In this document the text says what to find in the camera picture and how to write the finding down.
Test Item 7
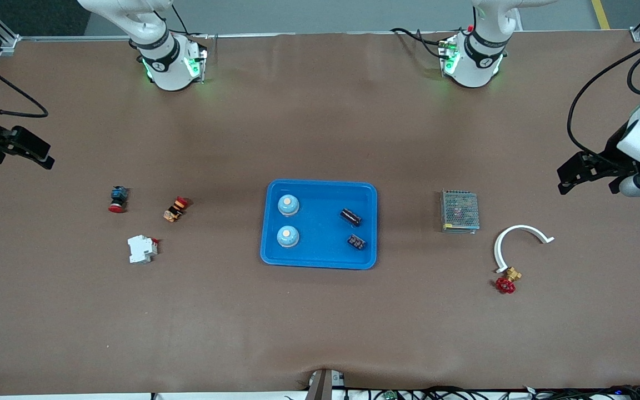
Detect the blue dome call bell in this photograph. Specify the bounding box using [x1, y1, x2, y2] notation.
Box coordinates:
[277, 225, 300, 248]
[277, 193, 300, 217]

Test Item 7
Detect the blue plastic tray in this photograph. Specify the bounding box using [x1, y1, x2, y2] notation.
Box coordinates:
[260, 179, 378, 271]

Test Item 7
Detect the white curved plastic clip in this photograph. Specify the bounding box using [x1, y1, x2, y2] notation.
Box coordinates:
[493, 224, 555, 274]

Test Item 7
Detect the red mushroom button blue body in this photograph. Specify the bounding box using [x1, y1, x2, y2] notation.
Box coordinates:
[108, 186, 129, 214]

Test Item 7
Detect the metal mesh power supply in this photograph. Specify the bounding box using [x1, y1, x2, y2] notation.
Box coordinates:
[441, 189, 481, 234]

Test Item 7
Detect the brass valve red handwheel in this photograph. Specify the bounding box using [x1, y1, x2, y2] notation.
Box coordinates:
[494, 266, 523, 295]

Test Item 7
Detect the yellow floor tape strip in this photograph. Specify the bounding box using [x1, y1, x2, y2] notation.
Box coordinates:
[591, 0, 612, 29]

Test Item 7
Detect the white circuit breaker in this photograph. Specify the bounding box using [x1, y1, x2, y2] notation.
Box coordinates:
[127, 235, 159, 264]

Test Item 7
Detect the red button orange striped body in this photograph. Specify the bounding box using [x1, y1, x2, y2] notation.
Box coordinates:
[163, 196, 192, 223]

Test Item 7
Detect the brown leather table mat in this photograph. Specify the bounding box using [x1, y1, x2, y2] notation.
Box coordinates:
[0, 32, 640, 396]

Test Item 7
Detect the black arm base cable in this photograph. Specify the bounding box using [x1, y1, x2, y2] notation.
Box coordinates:
[391, 28, 444, 59]
[167, 0, 209, 39]

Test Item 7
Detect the tangled black cable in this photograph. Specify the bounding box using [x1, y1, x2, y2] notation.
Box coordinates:
[347, 385, 521, 400]
[520, 384, 640, 400]

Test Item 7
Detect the grey metal table bracket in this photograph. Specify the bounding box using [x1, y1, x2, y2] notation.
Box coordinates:
[308, 369, 346, 400]

